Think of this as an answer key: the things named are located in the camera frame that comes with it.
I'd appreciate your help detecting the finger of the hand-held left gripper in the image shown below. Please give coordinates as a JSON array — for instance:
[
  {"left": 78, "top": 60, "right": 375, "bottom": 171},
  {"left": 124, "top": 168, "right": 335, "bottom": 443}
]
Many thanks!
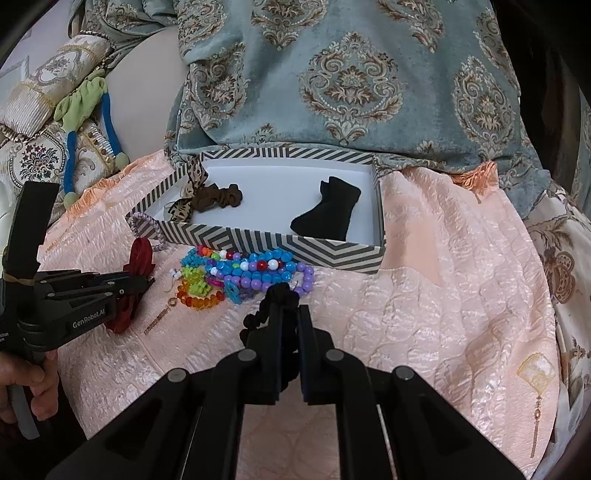
[
  {"left": 34, "top": 271, "right": 140, "bottom": 293},
  {"left": 46, "top": 277, "right": 156, "bottom": 320}
]

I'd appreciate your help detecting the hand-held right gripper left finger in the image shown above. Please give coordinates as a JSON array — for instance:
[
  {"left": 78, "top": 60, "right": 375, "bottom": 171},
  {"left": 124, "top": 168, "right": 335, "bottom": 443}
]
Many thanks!
[{"left": 44, "top": 299, "right": 283, "bottom": 480}]

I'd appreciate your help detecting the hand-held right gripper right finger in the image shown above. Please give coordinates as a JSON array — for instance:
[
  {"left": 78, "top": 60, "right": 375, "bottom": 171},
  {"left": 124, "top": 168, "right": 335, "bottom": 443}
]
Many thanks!
[{"left": 298, "top": 304, "right": 527, "bottom": 480}]

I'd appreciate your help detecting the red bow hair clip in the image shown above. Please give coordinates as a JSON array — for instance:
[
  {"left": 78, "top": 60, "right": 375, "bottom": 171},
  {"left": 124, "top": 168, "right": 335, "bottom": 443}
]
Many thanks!
[{"left": 105, "top": 237, "right": 156, "bottom": 334}]

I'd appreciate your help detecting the black scrunchie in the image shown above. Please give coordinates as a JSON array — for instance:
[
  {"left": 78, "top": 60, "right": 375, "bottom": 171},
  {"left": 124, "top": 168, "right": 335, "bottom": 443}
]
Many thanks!
[{"left": 240, "top": 282, "right": 302, "bottom": 393}]

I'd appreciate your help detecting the silver rhinestone bracelet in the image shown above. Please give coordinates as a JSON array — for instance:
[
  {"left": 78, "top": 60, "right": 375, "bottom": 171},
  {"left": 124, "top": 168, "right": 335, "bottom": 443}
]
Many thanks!
[{"left": 127, "top": 212, "right": 167, "bottom": 252}]

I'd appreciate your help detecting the rainbow crystal bead bracelet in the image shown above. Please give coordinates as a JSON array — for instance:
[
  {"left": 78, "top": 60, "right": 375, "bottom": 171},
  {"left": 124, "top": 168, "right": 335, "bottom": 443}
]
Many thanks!
[{"left": 176, "top": 277, "right": 245, "bottom": 311}]

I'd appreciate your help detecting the small multicolour bead bracelet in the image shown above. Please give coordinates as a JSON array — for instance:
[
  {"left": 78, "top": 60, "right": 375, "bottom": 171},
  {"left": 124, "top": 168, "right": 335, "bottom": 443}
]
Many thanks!
[{"left": 180, "top": 246, "right": 232, "bottom": 271}]

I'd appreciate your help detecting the large multicolour bead bracelet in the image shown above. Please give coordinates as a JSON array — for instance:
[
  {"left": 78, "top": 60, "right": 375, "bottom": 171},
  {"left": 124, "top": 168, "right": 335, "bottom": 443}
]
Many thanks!
[{"left": 210, "top": 251, "right": 289, "bottom": 289}]

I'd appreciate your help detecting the blue purple bead bracelet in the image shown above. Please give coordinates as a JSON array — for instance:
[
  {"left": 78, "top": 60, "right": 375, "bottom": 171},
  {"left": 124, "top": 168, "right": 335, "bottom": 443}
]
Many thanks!
[{"left": 245, "top": 248, "right": 315, "bottom": 298}]

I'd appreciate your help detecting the grey white striped box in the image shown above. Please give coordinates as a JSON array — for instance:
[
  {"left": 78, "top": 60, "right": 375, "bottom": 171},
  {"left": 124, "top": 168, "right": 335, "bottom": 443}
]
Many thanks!
[{"left": 124, "top": 148, "right": 387, "bottom": 275}]

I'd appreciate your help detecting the person's left hand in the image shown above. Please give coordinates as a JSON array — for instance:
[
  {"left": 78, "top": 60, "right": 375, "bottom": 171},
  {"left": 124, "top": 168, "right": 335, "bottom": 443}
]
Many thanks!
[{"left": 0, "top": 348, "right": 61, "bottom": 425}]

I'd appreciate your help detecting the gold dangling earring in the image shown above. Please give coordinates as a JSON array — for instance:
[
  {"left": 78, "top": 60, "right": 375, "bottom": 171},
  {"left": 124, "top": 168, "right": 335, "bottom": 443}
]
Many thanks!
[{"left": 143, "top": 295, "right": 178, "bottom": 335}]

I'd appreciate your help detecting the leopard print scrunchie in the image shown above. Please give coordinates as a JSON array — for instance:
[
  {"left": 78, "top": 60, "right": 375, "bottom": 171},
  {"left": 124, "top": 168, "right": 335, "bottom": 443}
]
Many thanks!
[{"left": 166, "top": 157, "right": 208, "bottom": 222}]

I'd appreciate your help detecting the brown scrunchie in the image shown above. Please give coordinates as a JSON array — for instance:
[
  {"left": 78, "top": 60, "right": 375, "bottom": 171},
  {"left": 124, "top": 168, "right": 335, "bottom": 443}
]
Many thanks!
[{"left": 191, "top": 183, "right": 244, "bottom": 213}]

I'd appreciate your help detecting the cream floral embroidered cushion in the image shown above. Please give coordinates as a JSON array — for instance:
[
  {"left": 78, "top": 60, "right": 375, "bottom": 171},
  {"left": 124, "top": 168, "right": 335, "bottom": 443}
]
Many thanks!
[{"left": 0, "top": 120, "right": 130, "bottom": 227}]

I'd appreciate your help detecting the black cloth pouch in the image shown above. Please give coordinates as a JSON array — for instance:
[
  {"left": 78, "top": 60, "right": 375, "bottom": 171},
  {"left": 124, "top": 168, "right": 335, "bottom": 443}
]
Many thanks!
[{"left": 290, "top": 176, "right": 363, "bottom": 241}]

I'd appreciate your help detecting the pink quilted bedspread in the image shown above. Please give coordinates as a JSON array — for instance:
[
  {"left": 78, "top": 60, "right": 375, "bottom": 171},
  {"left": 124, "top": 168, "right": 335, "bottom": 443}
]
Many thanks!
[{"left": 37, "top": 150, "right": 561, "bottom": 480}]

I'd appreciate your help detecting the plain beige pillow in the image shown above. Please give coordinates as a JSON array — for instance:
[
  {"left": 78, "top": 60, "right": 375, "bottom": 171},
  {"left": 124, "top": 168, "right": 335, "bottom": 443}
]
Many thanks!
[{"left": 104, "top": 23, "right": 195, "bottom": 162}]

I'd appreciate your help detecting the cream embroidered bolster cushion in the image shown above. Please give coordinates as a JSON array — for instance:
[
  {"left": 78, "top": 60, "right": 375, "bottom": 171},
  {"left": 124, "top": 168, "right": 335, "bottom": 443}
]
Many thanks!
[{"left": 0, "top": 32, "right": 112, "bottom": 139}]

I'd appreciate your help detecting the cream floral bed sheet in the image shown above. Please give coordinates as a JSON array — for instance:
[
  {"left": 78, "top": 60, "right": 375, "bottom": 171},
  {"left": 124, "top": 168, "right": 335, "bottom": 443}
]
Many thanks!
[{"left": 522, "top": 97, "right": 591, "bottom": 462}]

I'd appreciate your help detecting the teal damask blanket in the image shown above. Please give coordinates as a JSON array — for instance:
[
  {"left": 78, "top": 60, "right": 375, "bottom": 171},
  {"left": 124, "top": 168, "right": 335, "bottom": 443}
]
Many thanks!
[{"left": 78, "top": 0, "right": 561, "bottom": 215}]

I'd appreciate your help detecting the green flower bead bracelet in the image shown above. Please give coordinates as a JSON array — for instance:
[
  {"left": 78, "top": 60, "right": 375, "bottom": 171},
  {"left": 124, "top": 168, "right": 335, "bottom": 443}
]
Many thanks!
[{"left": 178, "top": 270, "right": 218, "bottom": 296}]

